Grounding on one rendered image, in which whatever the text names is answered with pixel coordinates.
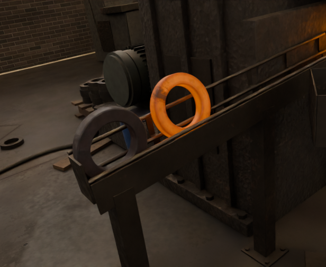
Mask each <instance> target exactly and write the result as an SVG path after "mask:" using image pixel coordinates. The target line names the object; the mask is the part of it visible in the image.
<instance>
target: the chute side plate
mask: <svg viewBox="0 0 326 267"><path fill-rule="evenodd" d="M312 68H326V59H325V60H324V61H322V62H320V63H318V64H316V65H314V66H312V67H310V68H308V69H307V70H305V71H303V72H301V73H299V74H297V75H295V76H293V77H292V78H290V79H288V80H286V81H284V82H282V83H280V84H278V85H276V86H275V87H273V88H271V89H269V90H267V91H265V92H263V93H261V94H260V95H258V96H256V97H254V98H252V99H251V100H249V101H247V102H245V103H243V104H241V105H239V106H237V107H236V108H234V109H232V110H230V111H228V112H226V113H224V114H222V115H221V116H219V117H217V118H215V119H213V120H211V121H209V122H207V123H206V124H204V125H202V126H200V127H198V128H196V129H194V130H192V131H190V132H189V133H187V134H185V135H183V136H181V137H179V138H177V139H175V140H174V141H172V142H170V143H168V144H166V145H164V146H162V147H160V148H158V149H157V150H155V151H153V152H151V153H150V154H148V155H146V156H144V157H142V158H140V159H138V160H136V161H135V162H133V163H131V164H129V165H127V166H125V167H123V168H121V169H119V170H118V171H116V172H114V173H112V174H110V175H108V176H106V177H105V178H103V179H101V180H99V181H97V182H95V183H93V184H91V185H90V188H91V190H92V193H93V196H94V199H95V201H96V204H97V207H98V210H99V213H100V215H102V214H104V213H106V212H107V211H109V210H111V209H112V208H114V207H115V204H114V200H113V197H114V196H115V195H117V194H119V193H121V192H123V191H125V190H127V189H130V188H132V187H134V191H135V194H138V193H139V192H141V191H143V190H144V189H146V188H148V187H150V186H151V185H153V184H155V183H156V182H158V181H160V180H162V179H163V178H165V177H167V176H168V175H170V174H171V173H173V172H175V171H177V170H178V169H180V168H182V167H183V166H185V165H187V164H188V163H190V162H192V161H193V160H195V159H197V158H199V157H200V156H202V155H204V154H205V153H207V152H209V151H211V150H212V149H214V148H215V147H217V146H219V145H221V144H222V143H224V142H226V141H227V140H229V139H231V138H232V137H234V136H236V135H237V134H239V133H241V132H243V131H244V130H246V129H248V128H249V127H251V126H253V125H254V124H256V123H258V122H259V121H261V120H262V111H263V110H265V109H268V108H270V107H272V106H275V112H276V111H278V110H280V109H281V108H283V107H285V106H287V105H288V104H290V103H292V102H293V101H295V100H297V99H298V98H300V97H301V96H303V95H305V94H307V93H308V92H309V87H310V69H312Z"/></svg>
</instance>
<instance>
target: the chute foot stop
mask: <svg viewBox="0 0 326 267"><path fill-rule="evenodd" d="M68 158H69V161H70V163H71V166H72V168H73V171H74V174H75V177H76V180H77V182H78V185H79V188H80V190H81V193H82V194H83V195H84V196H85V197H86V198H87V199H88V200H89V201H90V202H91V203H92V204H96V202H95V199H94V196H93V194H92V191H91V188H90V186H89V182H88V180H87V177H86V174H85V171H84V168H83V166H82V164H81V163H79V162H78V161H76V160H75V159H74V158H73V157H71V156H70V155H69V156H68Z"/></svg>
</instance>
